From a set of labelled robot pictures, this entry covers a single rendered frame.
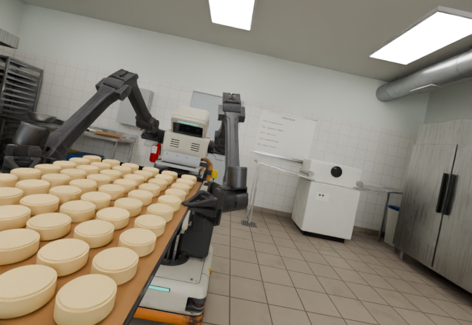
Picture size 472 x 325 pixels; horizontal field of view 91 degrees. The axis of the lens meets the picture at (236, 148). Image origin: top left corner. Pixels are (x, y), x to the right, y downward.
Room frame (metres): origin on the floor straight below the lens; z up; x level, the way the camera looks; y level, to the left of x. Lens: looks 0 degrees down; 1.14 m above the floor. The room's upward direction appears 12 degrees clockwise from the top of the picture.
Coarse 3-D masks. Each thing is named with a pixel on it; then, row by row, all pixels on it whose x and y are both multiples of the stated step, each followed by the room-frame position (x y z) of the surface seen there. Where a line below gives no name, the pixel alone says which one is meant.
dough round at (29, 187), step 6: (24, 180) 0.44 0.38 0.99; (30, 180) 0.45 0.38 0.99; (36, 180) 0.45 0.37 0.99; (42, 180) 0.46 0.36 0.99; (18, 186) 0.42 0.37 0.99; (24, 186) 0.42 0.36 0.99; (30, 186) 0.42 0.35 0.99; (36, 186) 0.43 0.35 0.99; (42, 186) 0.44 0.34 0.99; (48, 186) 0.45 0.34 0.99; (24, 192) 0.42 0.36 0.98; (30, 192) 0.42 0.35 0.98; (36, 192) 0.43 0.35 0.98; (42, 192) 0.44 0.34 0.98
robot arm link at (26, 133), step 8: (24, 128) 0.63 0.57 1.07; (32, 128) 0.63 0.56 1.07; (40, 128) 0.65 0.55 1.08; (16, 136) 0.63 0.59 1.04; (24, 136) 0.63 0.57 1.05; (32, 136) 0.64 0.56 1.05; (40, 136) 0.66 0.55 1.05; (24, 144) 0.63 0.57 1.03; (32, 144) 0.64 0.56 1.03; (40, 144) 0.68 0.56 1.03; (48, 160) 0.70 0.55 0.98; (56, 160) 0.72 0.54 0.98
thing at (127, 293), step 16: (48, 192) 0.46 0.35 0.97; (160, 192) 0.59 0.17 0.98; (192, 192) 0.64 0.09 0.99; (144, 208) 0.48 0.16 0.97; (128, 224) 0.40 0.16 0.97; (176, 224) 0.44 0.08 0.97; (112, 240) 0.34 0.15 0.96; (160, 240) 0.37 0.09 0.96; (32, 256) 0.28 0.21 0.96; (144, 256) 0.32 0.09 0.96; (160, 256) 0.33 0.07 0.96; (0, 272) 0.25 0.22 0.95; (80, 272) 0.27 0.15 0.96; (144, 272) 0.29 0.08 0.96; (128, 288) 0.26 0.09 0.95; (48, 304) 0.22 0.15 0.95; (128, 304) 0.24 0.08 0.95; (0, 320) 0.20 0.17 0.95; (16, 320) 0.20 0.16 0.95; (32, 320) 0.20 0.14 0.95; (48, 320) 0.21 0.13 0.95; (112, 320) 0.22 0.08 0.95
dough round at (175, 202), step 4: (164, 196) 0.51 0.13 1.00; (168, 196) 0.52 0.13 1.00; (172, 196) 0.52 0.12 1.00; (160, 200) 0.49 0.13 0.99; (164, 200) 0.49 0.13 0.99; (168, 200) 0.49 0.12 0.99; (172, 200) 0.50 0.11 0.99; (176, 200) 0.50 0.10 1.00; (180, 200) 0.51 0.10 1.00; (168, 204) 0.48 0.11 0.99; (172, 204) 0.48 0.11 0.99; (176, 204) 0.49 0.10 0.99; (180, 204) 0.50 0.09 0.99; (176, 208) 0.49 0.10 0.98
